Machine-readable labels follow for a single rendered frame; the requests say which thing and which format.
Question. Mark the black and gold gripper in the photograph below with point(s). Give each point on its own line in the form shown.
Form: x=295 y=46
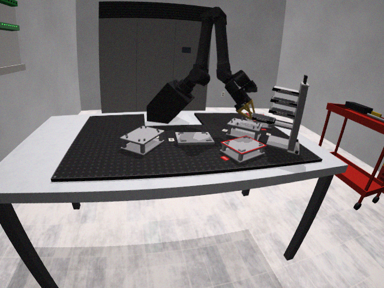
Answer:
x=239 y=105

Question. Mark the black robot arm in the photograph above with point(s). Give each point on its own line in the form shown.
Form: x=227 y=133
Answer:
x=199 y=73

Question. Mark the grey slotted shelf rack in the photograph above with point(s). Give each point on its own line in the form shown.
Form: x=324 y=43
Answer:
x=289 y=144

